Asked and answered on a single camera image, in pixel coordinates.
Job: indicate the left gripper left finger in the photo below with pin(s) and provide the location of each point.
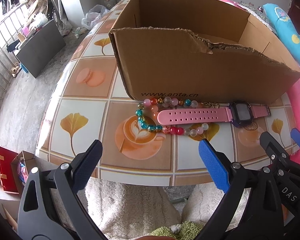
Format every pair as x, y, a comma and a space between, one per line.
38, 217

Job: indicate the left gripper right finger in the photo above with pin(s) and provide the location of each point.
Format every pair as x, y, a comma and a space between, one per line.
262, 217

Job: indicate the pink smart watch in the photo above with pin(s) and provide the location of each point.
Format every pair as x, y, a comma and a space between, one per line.
238, 113

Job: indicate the small brown cardboard box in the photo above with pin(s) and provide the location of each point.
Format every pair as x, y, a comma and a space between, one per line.
21, 167

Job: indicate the red gift bag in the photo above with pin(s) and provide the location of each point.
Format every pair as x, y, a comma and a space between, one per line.
6, 174

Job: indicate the light blue pillow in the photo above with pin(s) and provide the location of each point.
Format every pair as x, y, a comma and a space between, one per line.
285, 29

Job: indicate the patterned tablecloth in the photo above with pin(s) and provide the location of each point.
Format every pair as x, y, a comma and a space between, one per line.
90, 102

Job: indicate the dark grey cabinet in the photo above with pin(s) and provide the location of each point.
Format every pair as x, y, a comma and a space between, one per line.
37, 51

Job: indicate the white plastic bag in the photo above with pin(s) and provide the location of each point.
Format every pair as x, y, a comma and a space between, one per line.
93, 16

